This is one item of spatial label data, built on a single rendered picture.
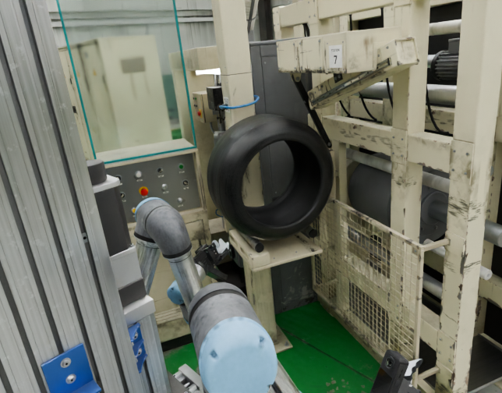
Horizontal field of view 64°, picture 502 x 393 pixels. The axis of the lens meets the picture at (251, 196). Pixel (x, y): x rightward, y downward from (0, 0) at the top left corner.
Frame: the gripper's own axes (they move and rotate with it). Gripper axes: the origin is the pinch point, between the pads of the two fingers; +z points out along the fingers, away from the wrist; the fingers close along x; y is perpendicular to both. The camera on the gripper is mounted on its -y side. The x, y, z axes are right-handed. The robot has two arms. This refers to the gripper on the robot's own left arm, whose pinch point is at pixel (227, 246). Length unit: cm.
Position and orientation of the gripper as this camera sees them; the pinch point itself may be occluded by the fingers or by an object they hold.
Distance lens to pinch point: 169.4
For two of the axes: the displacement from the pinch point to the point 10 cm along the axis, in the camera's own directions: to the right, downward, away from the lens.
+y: -4.6, -8.5, -2.5
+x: -7.6, 2.4, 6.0
